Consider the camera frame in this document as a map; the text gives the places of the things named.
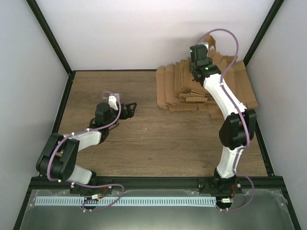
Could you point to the black frame post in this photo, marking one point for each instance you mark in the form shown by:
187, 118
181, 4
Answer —
49, 34
263, 30

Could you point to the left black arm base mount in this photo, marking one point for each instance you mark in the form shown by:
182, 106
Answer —
85, 191

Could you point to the black frame post right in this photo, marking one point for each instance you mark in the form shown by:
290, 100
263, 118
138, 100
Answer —
263, 30

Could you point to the brown cardboard box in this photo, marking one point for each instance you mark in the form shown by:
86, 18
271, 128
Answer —
210, 41

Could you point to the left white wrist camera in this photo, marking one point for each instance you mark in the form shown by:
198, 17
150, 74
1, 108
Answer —
113, 101

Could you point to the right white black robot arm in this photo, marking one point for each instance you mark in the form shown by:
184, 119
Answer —
239, 122

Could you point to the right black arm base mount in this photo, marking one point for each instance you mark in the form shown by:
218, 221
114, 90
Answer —
216, 187

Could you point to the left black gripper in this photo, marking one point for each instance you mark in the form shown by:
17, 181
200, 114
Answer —
130, 113

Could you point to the clear plastic sheet cover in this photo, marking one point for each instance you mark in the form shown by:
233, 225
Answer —
262, 209

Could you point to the stack of flat cardboard blanks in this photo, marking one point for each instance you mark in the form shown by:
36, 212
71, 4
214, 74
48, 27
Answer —
176, 89

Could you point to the light blue slotted cable duct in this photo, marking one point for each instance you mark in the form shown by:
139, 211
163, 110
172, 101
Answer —
127, 201

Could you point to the black frame post left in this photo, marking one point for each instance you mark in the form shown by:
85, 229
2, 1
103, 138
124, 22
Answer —
49, 34

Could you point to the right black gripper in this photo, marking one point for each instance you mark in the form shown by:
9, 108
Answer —
210, 61

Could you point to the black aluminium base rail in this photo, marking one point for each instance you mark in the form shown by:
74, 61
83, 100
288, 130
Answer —
185, 183

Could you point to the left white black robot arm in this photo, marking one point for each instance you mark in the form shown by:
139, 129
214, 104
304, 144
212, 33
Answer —
58, 158

